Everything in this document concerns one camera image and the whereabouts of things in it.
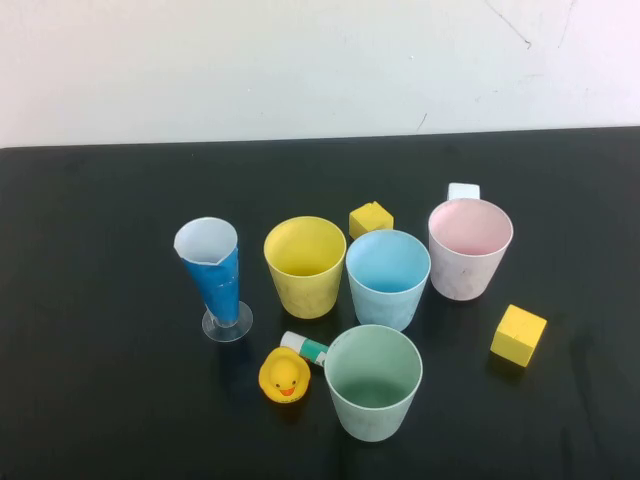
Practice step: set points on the blue paper-wrapped clear measuring glass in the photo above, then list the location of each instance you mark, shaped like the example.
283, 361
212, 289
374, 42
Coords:
215, 285

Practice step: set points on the yellow rubber duck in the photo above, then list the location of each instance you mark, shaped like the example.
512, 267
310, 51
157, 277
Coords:
282, 375

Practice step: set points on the green plastic cup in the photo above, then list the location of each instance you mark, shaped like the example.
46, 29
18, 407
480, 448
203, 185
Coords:
370, 420

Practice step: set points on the large yellow cube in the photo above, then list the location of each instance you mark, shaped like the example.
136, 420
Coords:
517, 335

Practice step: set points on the light blue plastic cup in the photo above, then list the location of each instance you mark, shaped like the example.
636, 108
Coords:
385, 310

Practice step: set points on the pink plastic cup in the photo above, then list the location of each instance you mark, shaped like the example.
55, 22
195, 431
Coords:
460, 280

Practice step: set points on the yellow plastic cup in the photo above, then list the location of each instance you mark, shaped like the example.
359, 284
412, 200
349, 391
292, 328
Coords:
300, 295

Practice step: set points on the green white glue stick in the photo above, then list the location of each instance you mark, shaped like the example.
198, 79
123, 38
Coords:
307, 346

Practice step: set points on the white cube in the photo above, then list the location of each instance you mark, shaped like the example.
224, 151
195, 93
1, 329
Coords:
462, 191

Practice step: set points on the small yellow cube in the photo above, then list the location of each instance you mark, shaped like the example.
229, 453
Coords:
367, 220

